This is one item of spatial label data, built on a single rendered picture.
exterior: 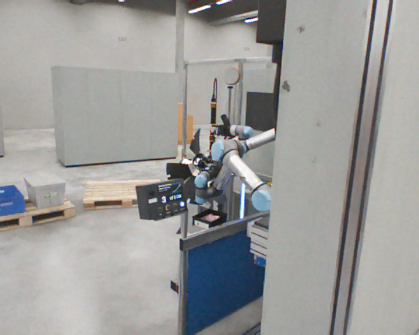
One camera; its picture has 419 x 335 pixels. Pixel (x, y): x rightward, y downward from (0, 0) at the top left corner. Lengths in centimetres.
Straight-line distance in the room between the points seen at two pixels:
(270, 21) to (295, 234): 18
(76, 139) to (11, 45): 705
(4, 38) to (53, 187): 984
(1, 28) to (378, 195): 1415
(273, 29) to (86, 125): 762
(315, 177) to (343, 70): 8
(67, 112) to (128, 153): 155
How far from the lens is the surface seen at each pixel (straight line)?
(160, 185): 196
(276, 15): 31
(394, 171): 52
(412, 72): 52
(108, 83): 794
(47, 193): 505
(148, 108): 825
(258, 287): 302
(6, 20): 1443
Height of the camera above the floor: 179
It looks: 13 degrees down
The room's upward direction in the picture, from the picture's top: 2 degrees clockwise
